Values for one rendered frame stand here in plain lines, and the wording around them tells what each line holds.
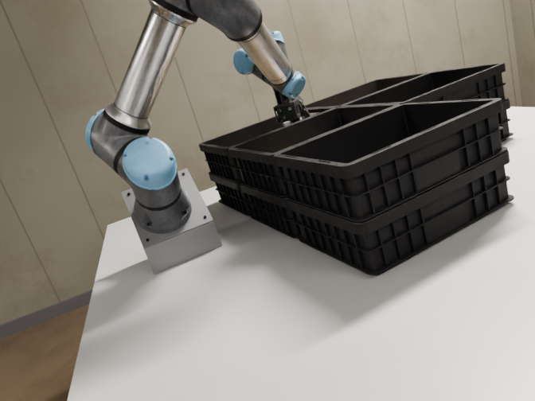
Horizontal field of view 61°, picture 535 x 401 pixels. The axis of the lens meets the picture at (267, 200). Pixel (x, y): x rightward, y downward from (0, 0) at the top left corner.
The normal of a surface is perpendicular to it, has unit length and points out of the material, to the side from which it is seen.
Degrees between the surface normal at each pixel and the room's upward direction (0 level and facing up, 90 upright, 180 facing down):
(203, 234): 90
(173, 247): 90
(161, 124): 90
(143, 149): 50
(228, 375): 0
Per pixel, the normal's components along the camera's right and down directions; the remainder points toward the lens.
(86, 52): 0.27, 0.22
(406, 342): -0.29, -0.91
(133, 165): 0.13, -0.47
